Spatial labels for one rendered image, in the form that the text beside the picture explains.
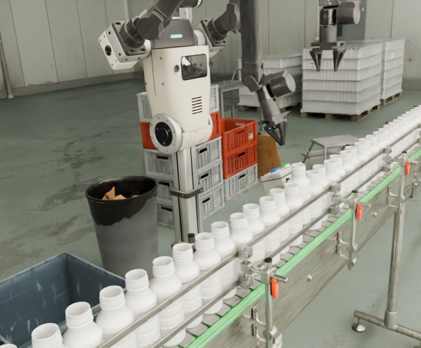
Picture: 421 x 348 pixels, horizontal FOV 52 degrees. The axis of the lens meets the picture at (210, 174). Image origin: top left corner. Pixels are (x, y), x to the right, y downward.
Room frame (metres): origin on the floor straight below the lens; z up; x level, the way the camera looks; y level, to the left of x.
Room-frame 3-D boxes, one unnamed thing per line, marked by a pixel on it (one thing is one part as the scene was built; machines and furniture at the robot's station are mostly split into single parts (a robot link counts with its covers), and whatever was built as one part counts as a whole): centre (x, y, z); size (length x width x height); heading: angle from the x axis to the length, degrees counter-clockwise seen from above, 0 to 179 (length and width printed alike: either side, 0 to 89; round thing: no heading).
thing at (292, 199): (1.05, -0.21, 1.08); 0.06 x 0.06 x 0.17
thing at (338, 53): (1.54, -0.44, 1.44); 0.07 x 0.07 x 0.09; 50
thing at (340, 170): (1.27, -0.39, 1.08); 0.06 x 0.06 x 0.17
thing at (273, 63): (8.69, -1.40, 0.50); 1.23 x 1.05 x 1.00; 138
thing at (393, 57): (9.01, -3.35, 0.59); 1.25 x 1.03 x 1.17; 141
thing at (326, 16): (1.55, -0.43, 1.57); 0.07 x 0.06 x 0.07; 50
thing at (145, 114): (3.58, 0.22, 1.00); 0.61 x 0.41 x 0.22; 147
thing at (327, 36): (1.55, -0.43, 1.51); 0.10 x 0.07 x 0.07; 50
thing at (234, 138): (4.19, -0.16, 0.55); 0.61 x 0.41 x 0.22; 143
